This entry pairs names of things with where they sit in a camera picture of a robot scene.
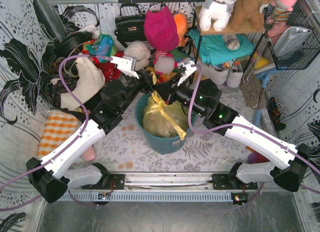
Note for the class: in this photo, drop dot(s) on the black handbag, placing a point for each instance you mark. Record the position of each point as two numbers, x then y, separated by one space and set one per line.
130 28

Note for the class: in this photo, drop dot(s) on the pink plush toy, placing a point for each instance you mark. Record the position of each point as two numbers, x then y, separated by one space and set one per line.
282 9

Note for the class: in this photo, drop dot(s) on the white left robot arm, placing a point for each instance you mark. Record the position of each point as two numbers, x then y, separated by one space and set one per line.
51 175

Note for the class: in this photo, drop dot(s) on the white plush dog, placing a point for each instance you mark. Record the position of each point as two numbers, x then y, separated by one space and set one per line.
215 14

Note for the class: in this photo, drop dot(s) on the teal trash bin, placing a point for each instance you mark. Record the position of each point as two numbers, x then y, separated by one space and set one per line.
160 145

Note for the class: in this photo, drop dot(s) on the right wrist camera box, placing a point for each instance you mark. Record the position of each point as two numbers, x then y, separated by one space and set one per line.
187 67

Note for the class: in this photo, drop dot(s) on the white sneaker left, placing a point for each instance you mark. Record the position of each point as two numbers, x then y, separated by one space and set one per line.
219 77

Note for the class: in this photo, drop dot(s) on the black round hat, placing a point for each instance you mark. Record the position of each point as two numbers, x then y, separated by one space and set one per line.
65 47

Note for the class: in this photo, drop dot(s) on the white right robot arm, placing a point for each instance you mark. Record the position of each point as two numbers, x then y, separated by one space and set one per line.
287 163

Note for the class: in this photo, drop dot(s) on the beige chenille mop head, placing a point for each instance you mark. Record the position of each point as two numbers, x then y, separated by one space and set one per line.
251 87

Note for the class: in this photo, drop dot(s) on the white sneaker right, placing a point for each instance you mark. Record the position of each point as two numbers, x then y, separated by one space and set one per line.
235 74

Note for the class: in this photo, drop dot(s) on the orange checkered towel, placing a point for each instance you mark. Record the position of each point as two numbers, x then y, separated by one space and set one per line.
58 128

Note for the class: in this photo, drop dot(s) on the colorful printed cloth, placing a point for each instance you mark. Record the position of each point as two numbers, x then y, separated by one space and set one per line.
101 46

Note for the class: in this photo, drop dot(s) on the pink cylinder case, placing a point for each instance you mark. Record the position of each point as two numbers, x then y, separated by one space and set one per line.
89 154

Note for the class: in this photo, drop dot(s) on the striped colourful sock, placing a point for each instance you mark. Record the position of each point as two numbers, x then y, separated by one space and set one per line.
255 157

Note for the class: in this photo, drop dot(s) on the magenta cloth bag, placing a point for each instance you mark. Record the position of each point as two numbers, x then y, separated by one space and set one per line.
160 30

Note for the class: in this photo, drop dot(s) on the pink doll striped hat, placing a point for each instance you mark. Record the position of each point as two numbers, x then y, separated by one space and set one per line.
164 62

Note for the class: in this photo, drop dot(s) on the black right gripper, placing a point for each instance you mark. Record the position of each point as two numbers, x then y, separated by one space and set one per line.
166 87

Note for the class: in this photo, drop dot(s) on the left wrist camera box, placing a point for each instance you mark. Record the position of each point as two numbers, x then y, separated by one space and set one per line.
126 65

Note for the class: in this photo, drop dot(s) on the teal folded cloth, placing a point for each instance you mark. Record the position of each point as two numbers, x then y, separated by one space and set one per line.
214 51

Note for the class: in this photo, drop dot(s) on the black wire basket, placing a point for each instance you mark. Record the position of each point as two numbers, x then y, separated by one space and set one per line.
304 56

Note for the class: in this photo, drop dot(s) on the yellow trash bag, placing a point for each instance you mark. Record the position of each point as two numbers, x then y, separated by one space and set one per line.
164 121

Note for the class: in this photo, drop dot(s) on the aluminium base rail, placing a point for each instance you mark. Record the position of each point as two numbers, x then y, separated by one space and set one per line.
167 187

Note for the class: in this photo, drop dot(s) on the brown teddy bear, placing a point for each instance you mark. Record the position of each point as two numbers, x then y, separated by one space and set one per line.
251 10

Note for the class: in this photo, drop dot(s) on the orange plush toy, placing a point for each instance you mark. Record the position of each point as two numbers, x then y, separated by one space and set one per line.
181 22

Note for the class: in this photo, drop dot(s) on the rainbow striped bag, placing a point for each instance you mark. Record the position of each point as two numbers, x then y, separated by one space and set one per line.
178 57

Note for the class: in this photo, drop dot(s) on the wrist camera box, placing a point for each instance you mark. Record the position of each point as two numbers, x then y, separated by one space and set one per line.
187 67
126 65

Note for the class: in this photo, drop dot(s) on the wooden shelf rack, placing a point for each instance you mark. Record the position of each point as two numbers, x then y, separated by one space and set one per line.
246 29

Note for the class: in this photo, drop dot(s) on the cream canvas tote bag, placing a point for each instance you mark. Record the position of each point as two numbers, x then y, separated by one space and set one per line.
70 92

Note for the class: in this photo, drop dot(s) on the silver pouch in basket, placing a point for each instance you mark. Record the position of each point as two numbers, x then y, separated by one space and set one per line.
291 40

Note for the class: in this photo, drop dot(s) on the white sneaker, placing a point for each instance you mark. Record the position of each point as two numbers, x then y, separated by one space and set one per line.
235 74
219 77

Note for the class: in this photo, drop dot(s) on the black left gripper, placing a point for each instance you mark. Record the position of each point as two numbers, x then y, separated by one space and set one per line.
144 77

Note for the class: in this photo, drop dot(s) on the white fluffy plush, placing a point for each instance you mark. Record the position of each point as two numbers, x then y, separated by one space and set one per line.
140 51

